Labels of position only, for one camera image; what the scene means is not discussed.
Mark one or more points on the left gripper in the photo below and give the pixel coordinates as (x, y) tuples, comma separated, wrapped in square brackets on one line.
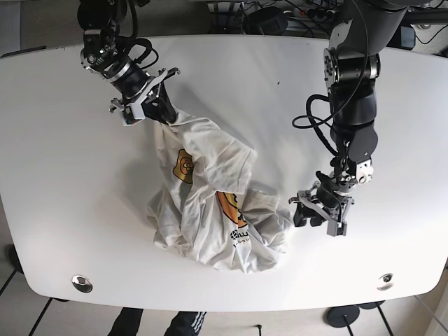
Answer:
[(322, 203)]

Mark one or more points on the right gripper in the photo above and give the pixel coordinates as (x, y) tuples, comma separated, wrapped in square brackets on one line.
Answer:
[(152, 97)]

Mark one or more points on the white printed T-shirt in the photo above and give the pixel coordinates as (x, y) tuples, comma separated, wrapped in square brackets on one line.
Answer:
[(206, 210)]

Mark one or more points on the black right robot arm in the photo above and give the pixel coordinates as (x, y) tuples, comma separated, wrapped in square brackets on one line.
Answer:
[(112, 50)]

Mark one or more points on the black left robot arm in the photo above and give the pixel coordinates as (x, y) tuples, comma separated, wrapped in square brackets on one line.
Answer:
[(344, 118)]

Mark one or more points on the right silver table grommet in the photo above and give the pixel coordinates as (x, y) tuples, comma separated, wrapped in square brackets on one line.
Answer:
[(385, 282)]

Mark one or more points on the silver table grommet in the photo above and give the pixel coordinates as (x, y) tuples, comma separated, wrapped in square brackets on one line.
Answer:
[(385, 282), (81, 283)]

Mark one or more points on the black round stand base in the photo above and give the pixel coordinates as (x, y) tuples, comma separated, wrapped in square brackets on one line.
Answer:
[(343, 316)]

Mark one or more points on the black power adapter box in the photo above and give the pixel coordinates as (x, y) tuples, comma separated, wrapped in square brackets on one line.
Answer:
[(266, 21)]

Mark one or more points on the black trousers of person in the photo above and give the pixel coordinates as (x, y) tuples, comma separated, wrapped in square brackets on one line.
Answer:
[(132, 321)]

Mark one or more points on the left silver table grommet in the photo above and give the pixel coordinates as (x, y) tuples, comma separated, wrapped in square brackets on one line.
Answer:
[(81, 283)]

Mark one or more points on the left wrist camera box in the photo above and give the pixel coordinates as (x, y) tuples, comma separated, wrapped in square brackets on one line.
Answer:
[(336, 229)]

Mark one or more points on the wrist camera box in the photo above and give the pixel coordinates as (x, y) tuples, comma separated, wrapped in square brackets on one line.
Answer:
[(336, 229), (132, 114)]

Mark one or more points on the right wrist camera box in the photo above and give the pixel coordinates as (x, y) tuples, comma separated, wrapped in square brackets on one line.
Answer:
[(132, 114)]

